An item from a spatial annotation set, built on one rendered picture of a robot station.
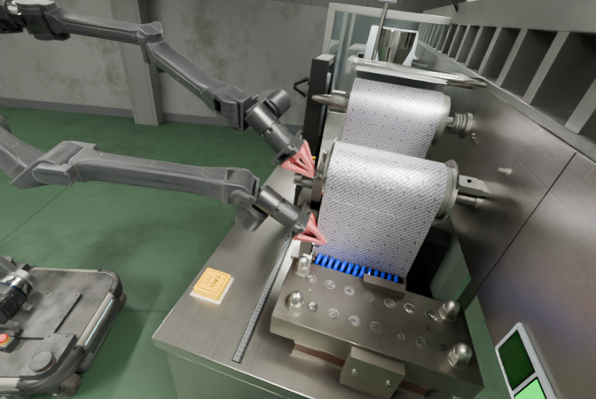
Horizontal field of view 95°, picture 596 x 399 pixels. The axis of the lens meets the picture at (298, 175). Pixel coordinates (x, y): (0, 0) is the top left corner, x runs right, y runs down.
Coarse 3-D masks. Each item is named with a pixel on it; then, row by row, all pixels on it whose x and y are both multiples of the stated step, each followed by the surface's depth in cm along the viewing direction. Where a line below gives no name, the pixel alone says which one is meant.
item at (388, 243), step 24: (336, 216) 63; (360, 216) 61; (384, 216) 60; (336, 240) 67; (360, 240) 65; (384, 240) 63; (408, 240) 61; (360, 264) 68; (384, 264) 66; (408, 264) 64
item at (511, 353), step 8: (512, 344) 38; (520, 344) 37; (504, 352) 40; (512, 352) 38; (520, 352) 37; (504, 360) 39; (512, 360) 38; (520, 360) 36; (528, 360) 35; (512, 368) 37; (520, 368) 36; (528, 368) 35; (512, 376) 37; (520, 376) 36; (512, 384) 37
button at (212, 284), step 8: (208, 272) 74; (216, 272) 74; (200, 280) 72; (208, 280) 72; (216, 280) 72; (224, 280) 73; (200, 288) 70; (208, 288) 70; (216, 288) 70; (224, 288) 72; (208, 296) 70; (216, 296) 69
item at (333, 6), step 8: (336, 8) 131; (344, 8) 130; (352, 8) 129; (360, 8) 129; (368, 8) 128; (376, 8) 127; (328, 16) 134; (392, 16) 127; (400, 16) 126; (408, 16) 125; (416, 16) 124; (424, 16) 124; (432, 16) 123; (440, 16) 122; (328, 24) 135; (448, 24) 123; (328, 32) 137; (328, 40) 139; (328, 48) 141
